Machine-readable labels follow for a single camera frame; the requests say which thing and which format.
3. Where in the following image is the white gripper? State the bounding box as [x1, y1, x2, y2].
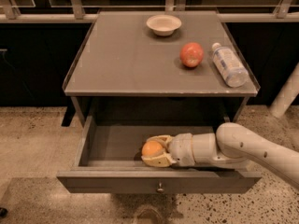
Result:
[142, 133, 195, 168]

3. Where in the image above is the orange fruit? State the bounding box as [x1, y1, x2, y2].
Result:
[141, 141, 163, 156]

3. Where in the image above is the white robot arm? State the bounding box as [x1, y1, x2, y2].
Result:
[141, 122, 299, 188]

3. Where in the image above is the metal drawer knob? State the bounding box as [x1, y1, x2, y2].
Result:
[156, 182, 164, 193]

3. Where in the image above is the open grey top drawer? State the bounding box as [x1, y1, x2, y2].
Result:
[57, 116, 261, 194]

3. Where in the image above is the grey cabinet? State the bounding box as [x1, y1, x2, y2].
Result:
[64, 11, 259, 126]

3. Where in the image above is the red apple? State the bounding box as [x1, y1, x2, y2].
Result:
[179, 42, 204, 68]

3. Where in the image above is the clear plastic water bottle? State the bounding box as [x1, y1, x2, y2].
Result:
[212, 43, 249, 88]

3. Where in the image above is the white paper bowl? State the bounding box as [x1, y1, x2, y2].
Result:
[147, 15, 181, 36]

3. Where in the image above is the metal window railing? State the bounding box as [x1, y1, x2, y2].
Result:
[0, 0, 299, 23]

